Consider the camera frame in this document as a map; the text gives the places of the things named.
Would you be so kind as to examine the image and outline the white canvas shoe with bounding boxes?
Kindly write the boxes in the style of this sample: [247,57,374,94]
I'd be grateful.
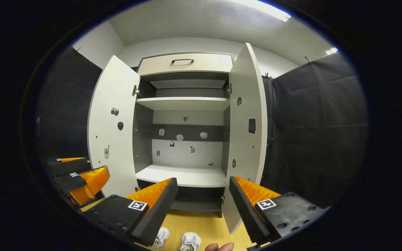
[151,227,170,250]
[180,232,202,251]

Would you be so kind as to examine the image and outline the white cabinet shelf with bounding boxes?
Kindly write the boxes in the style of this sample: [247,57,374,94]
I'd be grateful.
[135,97,230,112]
[135,164,228,188]

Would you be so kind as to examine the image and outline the white cabinet drawer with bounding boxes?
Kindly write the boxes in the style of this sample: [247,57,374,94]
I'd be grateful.
[137,53,234,77]

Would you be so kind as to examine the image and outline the black backdrop cloth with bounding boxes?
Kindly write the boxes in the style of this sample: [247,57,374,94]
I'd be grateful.
[38,46,368,210]

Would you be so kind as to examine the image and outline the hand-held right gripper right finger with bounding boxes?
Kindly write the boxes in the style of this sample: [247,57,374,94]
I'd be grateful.
[229,176,328,244]

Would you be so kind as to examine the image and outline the long ceiling light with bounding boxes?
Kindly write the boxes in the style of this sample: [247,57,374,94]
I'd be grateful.
[229,0,291,22]

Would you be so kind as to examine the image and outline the white cabinet door camera sticker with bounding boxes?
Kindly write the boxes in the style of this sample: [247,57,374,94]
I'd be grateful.
[88,55,142,198]

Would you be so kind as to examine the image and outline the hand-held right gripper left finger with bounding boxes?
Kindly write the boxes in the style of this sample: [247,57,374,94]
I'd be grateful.
[82,177,179,247]

